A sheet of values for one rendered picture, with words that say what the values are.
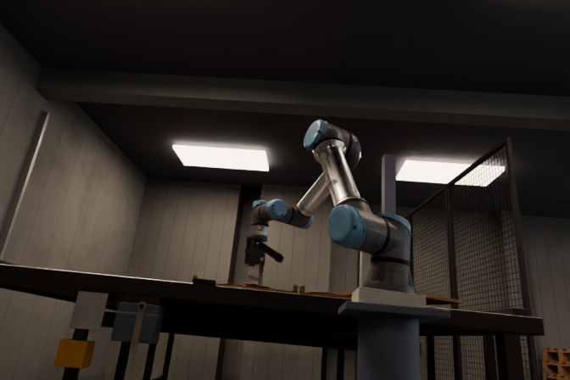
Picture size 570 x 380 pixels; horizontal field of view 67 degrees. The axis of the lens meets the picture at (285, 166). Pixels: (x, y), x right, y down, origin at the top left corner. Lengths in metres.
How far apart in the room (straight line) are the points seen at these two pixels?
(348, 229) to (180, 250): 5.84
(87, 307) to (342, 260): 5.86
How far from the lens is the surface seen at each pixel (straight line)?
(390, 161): 4.01
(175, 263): 6.95
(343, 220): 1.25
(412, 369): 1.30
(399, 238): 1.34
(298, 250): 6.57
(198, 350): 6.75
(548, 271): 8.15
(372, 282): 1.31
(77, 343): 1.65
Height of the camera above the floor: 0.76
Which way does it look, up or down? 22 degrees up
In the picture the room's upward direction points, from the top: 5 degrees clockwise
